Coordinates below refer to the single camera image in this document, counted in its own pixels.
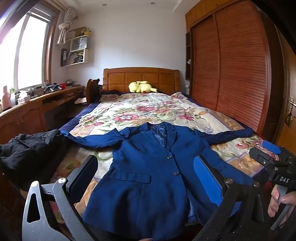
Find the green capped bottle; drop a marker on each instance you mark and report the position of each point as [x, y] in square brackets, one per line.
[12, 97]

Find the wooden desk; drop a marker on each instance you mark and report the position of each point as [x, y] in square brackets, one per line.
[30, 115]

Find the wooden bed headboard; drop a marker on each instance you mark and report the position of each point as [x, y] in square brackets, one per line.
[138, 76]

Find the wooden door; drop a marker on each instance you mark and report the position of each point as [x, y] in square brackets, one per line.
[286, 88]

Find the yellow plush toy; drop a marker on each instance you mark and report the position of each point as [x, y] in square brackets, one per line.
[141, 87]

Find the wooden slatted wardrobe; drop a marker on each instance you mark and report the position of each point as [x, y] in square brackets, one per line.
[235, 64]

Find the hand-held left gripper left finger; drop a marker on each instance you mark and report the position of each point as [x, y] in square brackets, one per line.
[78, 178]

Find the floral blanket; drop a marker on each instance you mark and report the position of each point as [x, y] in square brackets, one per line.
[143, 111]

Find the wooden chair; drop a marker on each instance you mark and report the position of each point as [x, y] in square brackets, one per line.
[91, 92]

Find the black jacket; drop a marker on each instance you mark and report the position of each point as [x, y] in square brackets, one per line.
[27, 150]

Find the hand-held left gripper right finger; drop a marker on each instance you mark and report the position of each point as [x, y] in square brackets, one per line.
[205, 180]

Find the wardrobe side shelf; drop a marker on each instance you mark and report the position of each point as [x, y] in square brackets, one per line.
[189, 55]

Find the red item on desk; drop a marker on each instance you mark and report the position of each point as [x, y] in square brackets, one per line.
[63, 85]

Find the tied white curtain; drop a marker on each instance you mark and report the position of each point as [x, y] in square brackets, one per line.
[66, 27]

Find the window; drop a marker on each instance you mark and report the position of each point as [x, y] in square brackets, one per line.
[30, 51]

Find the navy bed sheet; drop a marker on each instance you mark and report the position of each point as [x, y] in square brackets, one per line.
[81, 115]

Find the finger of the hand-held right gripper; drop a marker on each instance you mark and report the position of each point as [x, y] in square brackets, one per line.
[262, 157]
[271, 147]

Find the person's right hand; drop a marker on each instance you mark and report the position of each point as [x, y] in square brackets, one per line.
[274, 201]

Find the black tool on desk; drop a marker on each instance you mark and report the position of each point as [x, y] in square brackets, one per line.
[52, 87]

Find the pink bottle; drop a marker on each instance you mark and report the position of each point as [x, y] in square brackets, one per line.
[5, 98]

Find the white tissue box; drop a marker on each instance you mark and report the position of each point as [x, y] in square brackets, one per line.
[23, 99]

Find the blue blazer jacket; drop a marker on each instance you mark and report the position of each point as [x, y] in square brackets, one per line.
[148, 185]

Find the white wall shelf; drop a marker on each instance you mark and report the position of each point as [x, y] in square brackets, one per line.
[76, 49]

